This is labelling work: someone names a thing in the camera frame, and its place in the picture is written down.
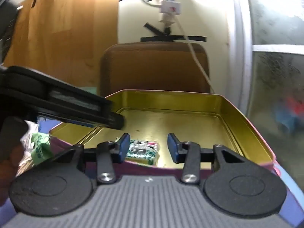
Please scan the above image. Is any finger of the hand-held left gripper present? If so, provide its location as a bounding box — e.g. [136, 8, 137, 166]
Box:
[95, 110, 125, 131]

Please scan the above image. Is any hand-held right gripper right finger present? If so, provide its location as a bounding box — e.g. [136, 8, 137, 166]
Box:
[167, 133, 249, 184]

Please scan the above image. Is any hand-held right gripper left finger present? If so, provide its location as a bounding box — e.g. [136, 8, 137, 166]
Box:
[49, 133, 131, 184]

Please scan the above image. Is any green printed tissue packet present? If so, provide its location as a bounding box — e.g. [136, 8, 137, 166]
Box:
[114, 137, 159, 166]

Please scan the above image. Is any pink biscuit tin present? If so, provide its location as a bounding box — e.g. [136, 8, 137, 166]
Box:
[49, 89, 285, 178]

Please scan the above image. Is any blue printed tablecloth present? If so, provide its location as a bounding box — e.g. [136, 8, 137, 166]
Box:
[0, 117, 304, 228]

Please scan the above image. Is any green plastic bag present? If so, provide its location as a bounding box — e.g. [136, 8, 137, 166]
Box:
[31, 133, 51, 165]

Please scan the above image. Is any wooden board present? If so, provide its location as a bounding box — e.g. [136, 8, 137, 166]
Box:
[5, 0, 119, 91]

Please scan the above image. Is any brown chair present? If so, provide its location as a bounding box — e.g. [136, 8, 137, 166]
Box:
[99, 42, 211, 98]

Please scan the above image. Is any black tape cross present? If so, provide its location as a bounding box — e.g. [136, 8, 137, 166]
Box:
[140, 22, 207, 44]

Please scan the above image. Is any white power adapter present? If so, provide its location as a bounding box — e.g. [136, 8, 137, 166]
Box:
[160, 0, 181, 26]

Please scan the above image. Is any frosted window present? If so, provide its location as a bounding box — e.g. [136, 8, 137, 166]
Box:
[234, 0, 304, 152]

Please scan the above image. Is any white cable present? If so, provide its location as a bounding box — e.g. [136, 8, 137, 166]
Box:
[135, 0, 216, 94]

